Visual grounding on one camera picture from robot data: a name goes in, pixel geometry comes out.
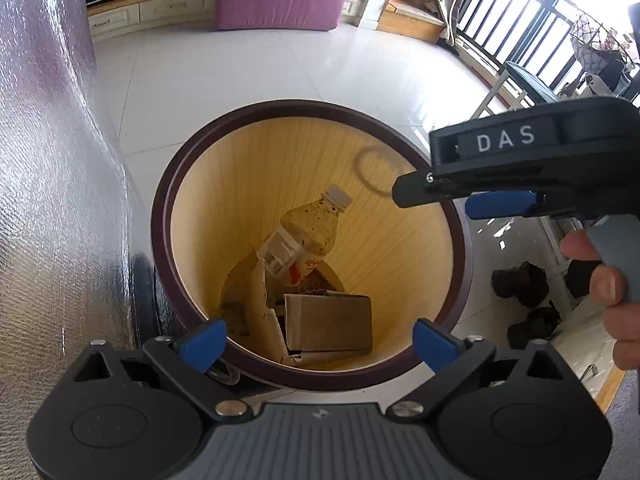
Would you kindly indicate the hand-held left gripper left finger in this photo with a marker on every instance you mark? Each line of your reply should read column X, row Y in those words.
column 202, row 345

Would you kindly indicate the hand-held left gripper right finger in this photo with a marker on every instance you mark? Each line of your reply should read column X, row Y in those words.
column 435, row 345

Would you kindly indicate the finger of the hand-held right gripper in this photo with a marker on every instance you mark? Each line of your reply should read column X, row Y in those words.
column 497, row 205
column 412, row 189

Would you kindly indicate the yellow bin with brown rim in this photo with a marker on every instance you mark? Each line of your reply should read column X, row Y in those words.
column 400, row 270

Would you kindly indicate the brown cardboard box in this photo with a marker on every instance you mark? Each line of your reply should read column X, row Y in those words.
column 330, row 322

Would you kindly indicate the clear plastic bottle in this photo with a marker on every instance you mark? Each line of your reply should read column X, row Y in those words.
column 310, row 225

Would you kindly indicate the person's right hand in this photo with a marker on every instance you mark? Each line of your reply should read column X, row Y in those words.
column 625, row 330

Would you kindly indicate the black shoe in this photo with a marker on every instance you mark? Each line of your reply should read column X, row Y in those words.
column 535, row 327
column 522, row 285
column 580, row 280

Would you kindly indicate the black balcony railing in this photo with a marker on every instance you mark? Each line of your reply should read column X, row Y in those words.
column 525, row 15

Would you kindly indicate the wooden staircase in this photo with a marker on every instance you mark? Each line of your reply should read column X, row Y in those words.
column 410, row 15

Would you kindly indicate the beige curtain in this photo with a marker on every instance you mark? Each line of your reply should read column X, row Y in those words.
column 465, row 0

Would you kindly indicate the silver foil table skirt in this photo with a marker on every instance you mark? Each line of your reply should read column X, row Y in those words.
column 55, row 160

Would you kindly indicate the low wooden cabinet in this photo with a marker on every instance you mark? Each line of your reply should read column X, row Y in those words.
column 150, row 12

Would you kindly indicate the white frame blue chair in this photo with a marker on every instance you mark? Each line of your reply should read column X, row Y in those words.
column 525, row 80

